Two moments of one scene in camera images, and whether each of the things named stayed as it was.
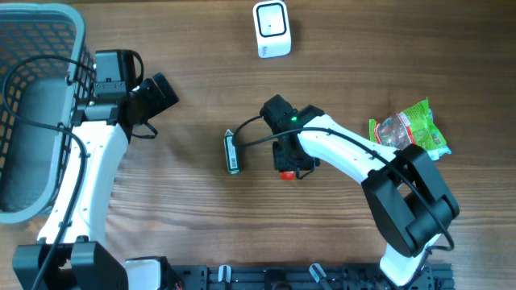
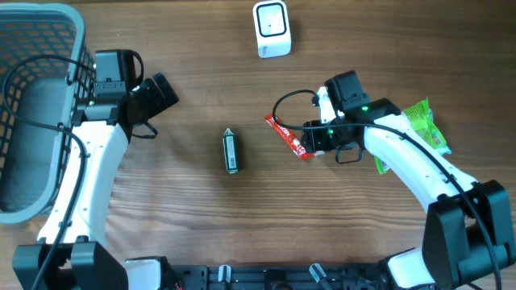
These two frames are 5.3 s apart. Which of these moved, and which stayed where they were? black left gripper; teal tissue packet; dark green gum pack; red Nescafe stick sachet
Moved: red Nescafe stick sachet
Stayed: teal tissue packet; black left gripper; dark green gum pack
